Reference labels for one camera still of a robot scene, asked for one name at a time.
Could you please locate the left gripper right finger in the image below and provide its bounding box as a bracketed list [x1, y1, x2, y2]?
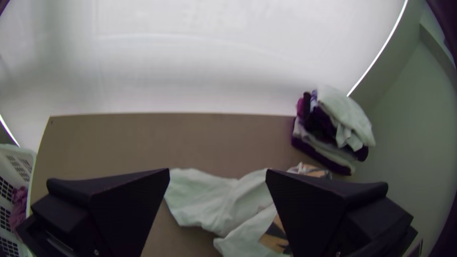
[265, 168, 418, 257]

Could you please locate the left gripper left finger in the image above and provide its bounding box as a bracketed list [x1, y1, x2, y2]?
[16, 168, 171, 257]

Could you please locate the white t-shirt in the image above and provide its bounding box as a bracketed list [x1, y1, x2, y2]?
[163, 162, 333, 257]

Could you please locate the mauve garment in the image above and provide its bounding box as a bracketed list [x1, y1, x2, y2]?
[9, 185, 29, 233]

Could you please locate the pile of folded clothes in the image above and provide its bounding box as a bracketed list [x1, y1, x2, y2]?
[291, 85, 376, 176]

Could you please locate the white laundry basket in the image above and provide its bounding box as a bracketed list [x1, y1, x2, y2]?
[0, 143, 38, 257]

